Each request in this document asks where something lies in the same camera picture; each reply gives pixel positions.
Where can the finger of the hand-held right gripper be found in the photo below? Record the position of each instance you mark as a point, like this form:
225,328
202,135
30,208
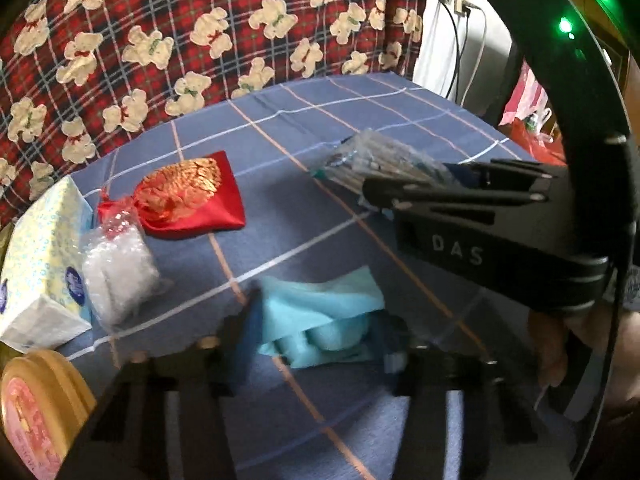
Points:
510,172
450,195

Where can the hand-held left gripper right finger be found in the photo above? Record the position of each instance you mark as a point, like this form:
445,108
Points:
450,400

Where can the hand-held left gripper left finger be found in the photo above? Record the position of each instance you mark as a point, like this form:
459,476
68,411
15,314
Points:
200,385

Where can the clear face mask packet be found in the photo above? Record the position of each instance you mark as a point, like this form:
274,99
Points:
380,155

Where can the light blue cloth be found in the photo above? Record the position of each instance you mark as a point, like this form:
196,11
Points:
320,305

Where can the person's right hand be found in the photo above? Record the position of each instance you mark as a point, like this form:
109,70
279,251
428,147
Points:
550,345

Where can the red plastic bag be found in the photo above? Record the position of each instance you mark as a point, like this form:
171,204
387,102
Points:
542,145

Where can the pink striped bag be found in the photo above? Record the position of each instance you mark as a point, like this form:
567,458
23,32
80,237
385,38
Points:
525,95

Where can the clear bubble wrap bag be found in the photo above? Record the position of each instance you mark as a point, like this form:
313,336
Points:
120,275

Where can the blue checked bed sheet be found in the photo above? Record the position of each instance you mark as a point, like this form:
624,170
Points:
300,125

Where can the round gold pink tin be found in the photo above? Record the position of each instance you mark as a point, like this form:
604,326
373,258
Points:
35,410

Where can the yellow patterned tissue pack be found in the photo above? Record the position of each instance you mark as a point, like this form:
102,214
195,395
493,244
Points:
40,260

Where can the red plaid bear blanket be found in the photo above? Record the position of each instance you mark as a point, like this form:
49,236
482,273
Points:
150,0

